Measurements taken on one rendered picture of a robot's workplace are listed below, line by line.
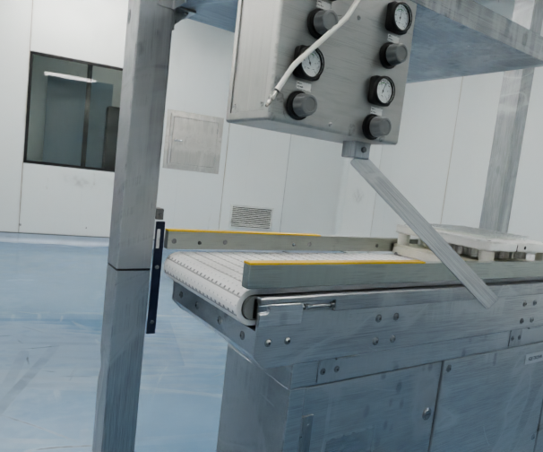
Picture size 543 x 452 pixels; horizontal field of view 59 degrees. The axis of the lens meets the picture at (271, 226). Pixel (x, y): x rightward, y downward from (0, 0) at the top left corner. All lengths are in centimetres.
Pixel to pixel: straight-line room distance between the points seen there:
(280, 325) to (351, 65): 35
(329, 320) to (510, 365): 64
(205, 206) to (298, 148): 147
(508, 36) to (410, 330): 50
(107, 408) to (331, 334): 42
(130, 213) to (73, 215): 495
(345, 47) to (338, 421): 59
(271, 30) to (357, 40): 12
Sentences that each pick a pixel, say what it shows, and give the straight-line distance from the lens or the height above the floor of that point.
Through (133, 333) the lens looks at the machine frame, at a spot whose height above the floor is 70.
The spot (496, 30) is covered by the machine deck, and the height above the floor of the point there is 126.
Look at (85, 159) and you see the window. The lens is 574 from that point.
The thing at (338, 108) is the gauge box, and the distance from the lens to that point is 62.
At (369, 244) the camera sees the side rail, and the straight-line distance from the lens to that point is 112.
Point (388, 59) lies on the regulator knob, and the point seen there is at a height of 116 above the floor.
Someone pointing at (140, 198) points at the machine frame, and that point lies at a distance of 83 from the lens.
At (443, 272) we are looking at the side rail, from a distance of 87.
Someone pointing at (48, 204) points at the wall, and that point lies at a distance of 577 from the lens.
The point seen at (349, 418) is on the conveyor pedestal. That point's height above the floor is 60.
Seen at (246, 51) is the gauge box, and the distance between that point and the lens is 63.
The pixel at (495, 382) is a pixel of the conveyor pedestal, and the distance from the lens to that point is 123.
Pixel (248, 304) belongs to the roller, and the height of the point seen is 83.
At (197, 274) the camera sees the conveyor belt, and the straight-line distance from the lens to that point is 73.
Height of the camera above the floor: 99
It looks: 6 degrees down
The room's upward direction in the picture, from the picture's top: 7 degrees clockwise
